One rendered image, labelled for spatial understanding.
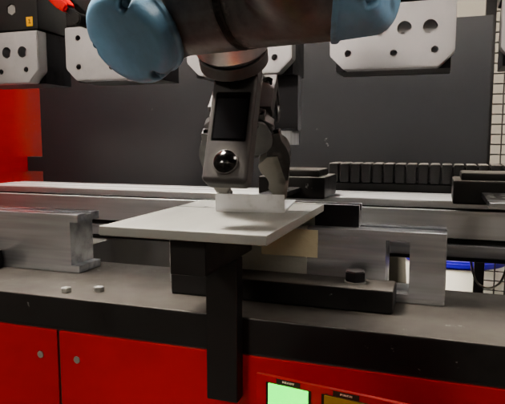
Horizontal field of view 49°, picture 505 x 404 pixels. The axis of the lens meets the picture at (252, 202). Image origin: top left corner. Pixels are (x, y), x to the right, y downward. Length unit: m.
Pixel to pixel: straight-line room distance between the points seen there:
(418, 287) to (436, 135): 0.57
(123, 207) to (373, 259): 0.59
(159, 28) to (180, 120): 1.01
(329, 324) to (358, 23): 0.40
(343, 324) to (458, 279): 1.91
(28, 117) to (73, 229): 0.78
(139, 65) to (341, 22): 0.15
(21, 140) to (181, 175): 0.48
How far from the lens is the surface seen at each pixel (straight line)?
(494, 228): 1.00
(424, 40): 0.72
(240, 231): 0.53
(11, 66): 0.96
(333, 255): 0.76
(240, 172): 0.53
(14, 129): 1.63
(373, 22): 0.36
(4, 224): 1.01
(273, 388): 0.61
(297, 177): 0.97
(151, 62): 0.42
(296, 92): 0.77
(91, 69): 0.87
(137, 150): 1.46
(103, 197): 1.19
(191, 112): 1.39
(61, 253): 0.94
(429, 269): 0.75
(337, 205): 0.76
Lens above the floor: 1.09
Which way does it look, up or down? 6 degrees down
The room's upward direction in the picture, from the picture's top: straight up
